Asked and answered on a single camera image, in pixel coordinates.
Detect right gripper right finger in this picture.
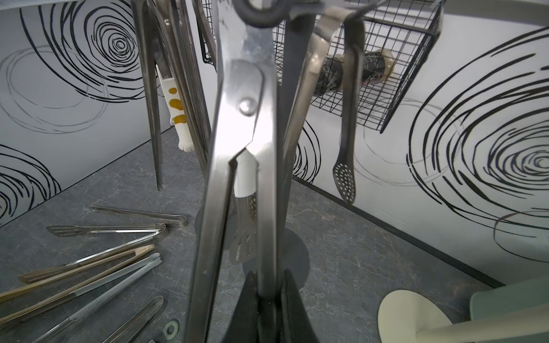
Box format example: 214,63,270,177
279,269,319,343

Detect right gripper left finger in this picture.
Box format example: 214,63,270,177
222,272,258,343

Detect perforated steel tongs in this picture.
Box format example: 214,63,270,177
333,18,365,204

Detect white handled steel tongs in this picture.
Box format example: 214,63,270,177
156,65,195,152

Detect black ring tongs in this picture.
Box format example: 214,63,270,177
184,1,292,342

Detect green tipped tongs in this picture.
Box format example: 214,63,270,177
148,320,180,343

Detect cream rack stand rear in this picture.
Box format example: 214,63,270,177
377,290,548,342

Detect dark cylinder in basket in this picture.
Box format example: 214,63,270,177
315,48,395,97

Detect black wire basket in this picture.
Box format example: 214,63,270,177
199,0,445,134

